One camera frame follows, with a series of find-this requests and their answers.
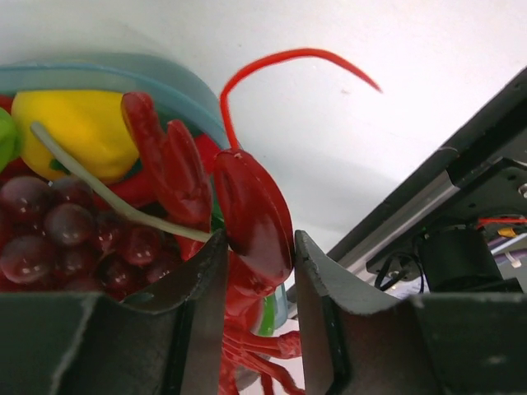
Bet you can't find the red plastic lobster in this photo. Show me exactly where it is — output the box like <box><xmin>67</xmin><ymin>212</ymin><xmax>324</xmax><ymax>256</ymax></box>
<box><xmin>121</xmin><ymin>48</ymin><xmax>371</xmax><ymax>394</ymax></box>

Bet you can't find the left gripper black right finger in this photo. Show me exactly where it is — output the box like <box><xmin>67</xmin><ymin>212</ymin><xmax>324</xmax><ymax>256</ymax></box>
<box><xmin>295</xmin><ymin>230</ymin><xmax>526</xmax><ymax>394</ymax></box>

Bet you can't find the green leafy vegetable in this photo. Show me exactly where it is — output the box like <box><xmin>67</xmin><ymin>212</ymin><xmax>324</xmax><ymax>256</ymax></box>
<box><xmin>0</xmin><ymin>109</ymin><xmax>20</xmax><ymax>170</ymax></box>

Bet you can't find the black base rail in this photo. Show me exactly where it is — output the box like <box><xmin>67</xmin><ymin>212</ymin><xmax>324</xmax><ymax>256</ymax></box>
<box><xmin>287</xmin><ymin>65</ymin><xmax>527</xmax><ymax>297</ymax></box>

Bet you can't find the dark red grape bunch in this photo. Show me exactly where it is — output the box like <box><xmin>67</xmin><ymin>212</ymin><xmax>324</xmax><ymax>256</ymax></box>
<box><xmin>1</xmin><ymin>175</ymin><xmax>189</xmax><ymax>300</ymax></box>

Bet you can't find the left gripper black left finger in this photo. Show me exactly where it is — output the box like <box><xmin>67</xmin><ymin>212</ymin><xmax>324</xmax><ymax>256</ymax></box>
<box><xmin>1</xmin><ymin>230</ymin><xmax>227</xmax><ymax>394</ymax></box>

